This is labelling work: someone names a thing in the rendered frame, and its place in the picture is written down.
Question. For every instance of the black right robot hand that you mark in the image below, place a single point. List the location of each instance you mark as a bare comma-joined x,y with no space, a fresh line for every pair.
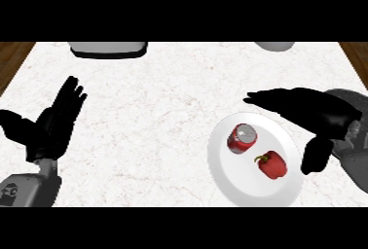
310,110

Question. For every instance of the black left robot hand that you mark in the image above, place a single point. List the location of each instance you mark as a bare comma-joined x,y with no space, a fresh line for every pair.
55,126

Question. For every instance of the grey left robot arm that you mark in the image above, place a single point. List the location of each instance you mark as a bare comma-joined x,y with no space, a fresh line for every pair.
28,189

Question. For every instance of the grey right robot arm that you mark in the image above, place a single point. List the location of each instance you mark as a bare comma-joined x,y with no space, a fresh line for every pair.
353,136

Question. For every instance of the red soda can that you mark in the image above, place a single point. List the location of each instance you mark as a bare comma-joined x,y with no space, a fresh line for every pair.
241,138

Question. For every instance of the white plate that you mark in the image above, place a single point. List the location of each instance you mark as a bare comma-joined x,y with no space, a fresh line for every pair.
253,160

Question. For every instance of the red bell pepper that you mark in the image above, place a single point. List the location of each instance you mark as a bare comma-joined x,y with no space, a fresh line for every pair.
272,165

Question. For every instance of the pale grey round object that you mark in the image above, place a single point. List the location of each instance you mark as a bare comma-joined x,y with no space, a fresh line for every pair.
273,46

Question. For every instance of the grey and black appliance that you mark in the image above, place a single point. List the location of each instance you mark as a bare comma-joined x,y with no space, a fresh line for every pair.
108,49

